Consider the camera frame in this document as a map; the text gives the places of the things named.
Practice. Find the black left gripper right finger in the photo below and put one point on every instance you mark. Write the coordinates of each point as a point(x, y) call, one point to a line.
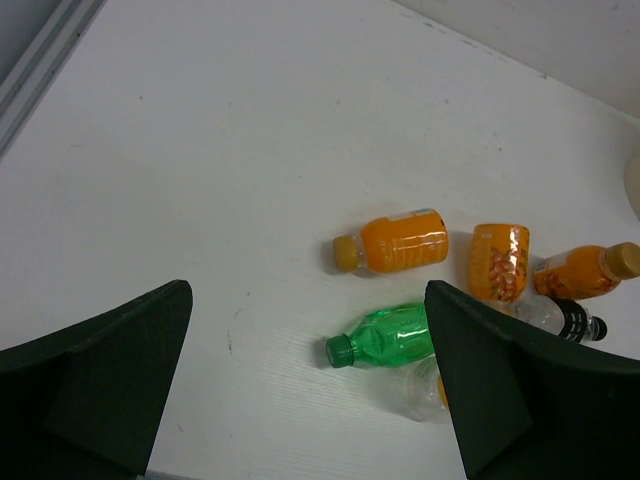
point(526, 404)

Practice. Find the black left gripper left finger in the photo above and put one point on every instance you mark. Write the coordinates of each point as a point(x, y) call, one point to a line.
point(86, 401)

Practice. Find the clear bottle yellow cap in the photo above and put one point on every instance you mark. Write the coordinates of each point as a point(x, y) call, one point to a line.
point(426, 395)

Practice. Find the cream panda bin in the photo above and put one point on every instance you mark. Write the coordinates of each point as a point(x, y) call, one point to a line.
point(632, 183)

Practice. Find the clear bottle black label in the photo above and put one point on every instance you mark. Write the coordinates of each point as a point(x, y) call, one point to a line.
point(563, 318)

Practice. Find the green plastic bottle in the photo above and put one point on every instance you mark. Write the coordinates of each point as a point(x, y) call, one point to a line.
point(388, 338)

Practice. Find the orange bottle with gold cap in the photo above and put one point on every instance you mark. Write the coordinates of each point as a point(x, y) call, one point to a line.
point(586, 272)

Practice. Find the orange fruit label bottle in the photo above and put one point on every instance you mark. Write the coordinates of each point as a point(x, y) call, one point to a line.
point(499, 257)

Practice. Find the orange juice bottle plain label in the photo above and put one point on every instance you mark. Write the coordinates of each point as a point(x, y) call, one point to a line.
point(393, 244)

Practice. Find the left aluminium side rail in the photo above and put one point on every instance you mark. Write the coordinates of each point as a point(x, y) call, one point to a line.
point(37, 68)

